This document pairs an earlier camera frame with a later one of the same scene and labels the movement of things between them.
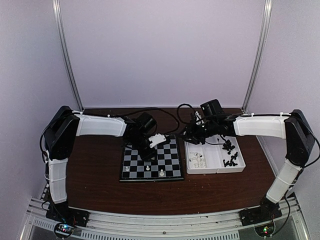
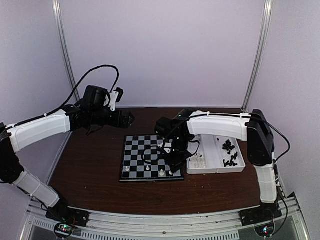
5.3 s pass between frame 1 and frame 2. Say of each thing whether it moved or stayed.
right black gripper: moved
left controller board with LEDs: stayed
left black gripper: moved
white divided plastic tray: stayed
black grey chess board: stayed
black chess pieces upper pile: stayed
